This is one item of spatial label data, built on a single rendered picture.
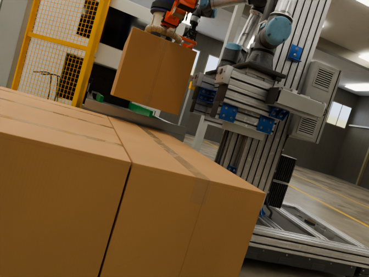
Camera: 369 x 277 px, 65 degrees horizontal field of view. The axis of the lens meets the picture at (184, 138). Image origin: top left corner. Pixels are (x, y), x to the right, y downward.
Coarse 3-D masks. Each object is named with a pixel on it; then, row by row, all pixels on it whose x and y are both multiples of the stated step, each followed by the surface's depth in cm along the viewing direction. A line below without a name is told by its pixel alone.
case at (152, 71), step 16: (144, 32) 164; (128, 48) 163; (144, 48) 165; (160, 48) 168; (176, 48) 170; (128, 64) 164; (144, 64) 167; (160, 64) 169; (176, 64) 172; (192, 64) 174; (128, 80) 166; (144, 80) 168; (160, 80) 171; (176, 80) 173; (128, 96) 167; (144, 96) 170; (160, 96) 172; (176, 96) 175; (176, 112) 176
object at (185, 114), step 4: (188, 88) 264; (192, 88) 259; (188, 92) 261; (192, 92) 260; (188, 96) 259; (188, 100) 260; (192, 100) 261; (184, 104) 263; (188, 104) 261; (184, 108) 260; (188, 108) 261; (184, 112) 261; (188, 112) 262; (184, 116) 261; (188, 116) 262; (180, 120) 263; (184, 120) 262; (180, 124) 261; (184, 124) 263
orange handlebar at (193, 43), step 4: (184, 0) 134; (188, 0) 133; (192, 0) 134; (176, 8) 147; (184, 12) 149; (168, 16) 165; (172, 16) 160; (176, 20) 166; (160, 24) 187; (168, 28) 187; (184, 40) 204; (188, 40) 205; (192, 40) 206; (192, 44) 211; (196, 44) 208
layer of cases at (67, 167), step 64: (0, 128) 63; (64, 128) 88; (128, 128) 146; (0, 192) 62; (64, 192) 66; (128, 192) 71; (192, 192) 76; (256, 192) 82; (0, 256) 65; (64, 256) 69; (128, 256) 74; (192, 256) 79
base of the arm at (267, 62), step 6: (258, 48) 152; (252, 54) 154; (258, 54) 151; (264, 54) 150; (270, 54) 151; (252, 60) 151; (258, 60) 150; (264, 60) 150; (270, 60) 151; (264, 66) 149; (270, 66) 151
